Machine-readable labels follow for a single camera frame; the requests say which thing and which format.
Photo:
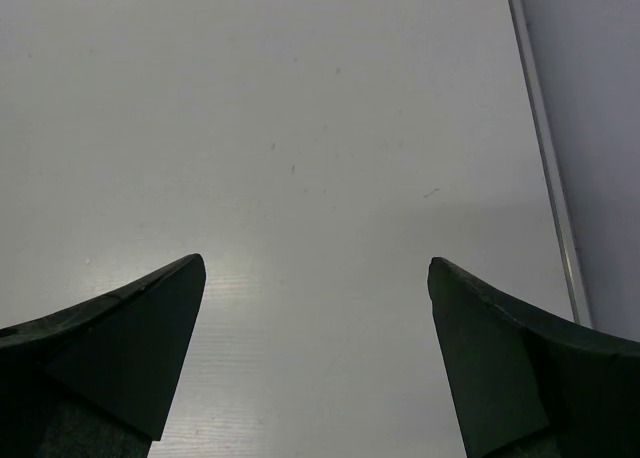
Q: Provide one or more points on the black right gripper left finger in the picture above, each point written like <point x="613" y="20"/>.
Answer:
<point x="98" y="379"/>

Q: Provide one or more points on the aluminium table edge rail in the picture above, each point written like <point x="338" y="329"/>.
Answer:
<point x="564" y="231"/>

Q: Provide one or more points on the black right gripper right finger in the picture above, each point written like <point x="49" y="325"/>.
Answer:
<point x="527" y="383"/>

